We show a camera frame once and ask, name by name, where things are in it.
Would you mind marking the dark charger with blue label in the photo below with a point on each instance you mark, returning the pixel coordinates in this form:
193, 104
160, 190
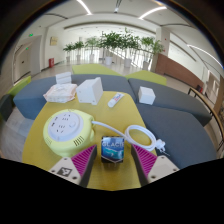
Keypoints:
112, 148

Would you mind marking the round yellow-green power strip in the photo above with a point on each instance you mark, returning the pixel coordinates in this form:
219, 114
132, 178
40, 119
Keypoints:
66, 130

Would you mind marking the red bin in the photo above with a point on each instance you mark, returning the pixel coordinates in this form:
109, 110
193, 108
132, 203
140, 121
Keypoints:
51, 62

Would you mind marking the yellow wall picture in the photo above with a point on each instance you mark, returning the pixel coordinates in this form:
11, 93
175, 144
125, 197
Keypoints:
53, 41

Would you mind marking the white wet wipes pack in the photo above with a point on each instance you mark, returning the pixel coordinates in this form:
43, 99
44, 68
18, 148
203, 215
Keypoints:
60, 93

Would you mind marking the row of potted plants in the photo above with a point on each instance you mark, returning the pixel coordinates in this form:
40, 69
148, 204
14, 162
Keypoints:
110, 41

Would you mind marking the wooden bench with black frame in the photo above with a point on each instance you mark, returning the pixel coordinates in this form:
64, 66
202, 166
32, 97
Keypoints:
213, 113

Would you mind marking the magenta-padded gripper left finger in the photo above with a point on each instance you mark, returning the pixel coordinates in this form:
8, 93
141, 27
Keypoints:
65, 170

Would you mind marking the long ceiling light strips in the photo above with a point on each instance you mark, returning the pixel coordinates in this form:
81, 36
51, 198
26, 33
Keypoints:
151, 11

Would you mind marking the white tissue pack stack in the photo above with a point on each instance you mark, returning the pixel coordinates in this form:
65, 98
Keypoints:
63, 78

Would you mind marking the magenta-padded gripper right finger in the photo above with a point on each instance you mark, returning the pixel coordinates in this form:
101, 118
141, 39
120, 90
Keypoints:
163, 166

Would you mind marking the green exit sign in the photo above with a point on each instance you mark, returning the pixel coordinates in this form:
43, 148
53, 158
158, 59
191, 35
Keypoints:
30, 34

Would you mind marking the tall white carton box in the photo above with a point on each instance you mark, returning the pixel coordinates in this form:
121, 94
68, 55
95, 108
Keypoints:
88, 91

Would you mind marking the small white cube box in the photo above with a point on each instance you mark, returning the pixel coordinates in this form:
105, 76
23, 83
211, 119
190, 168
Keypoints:
146, 95

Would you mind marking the long gray upholstered bench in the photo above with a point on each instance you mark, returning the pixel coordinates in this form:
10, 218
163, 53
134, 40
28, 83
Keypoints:
30, 96

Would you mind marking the dark gray upholstered stool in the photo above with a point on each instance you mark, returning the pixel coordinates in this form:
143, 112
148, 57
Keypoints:
5, 106

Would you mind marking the small white tube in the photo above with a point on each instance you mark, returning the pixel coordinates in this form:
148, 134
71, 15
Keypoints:
115, 100

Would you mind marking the green upholstered bench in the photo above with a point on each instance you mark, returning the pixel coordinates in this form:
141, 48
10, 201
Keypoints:
93, 69
148, 77
20, 86

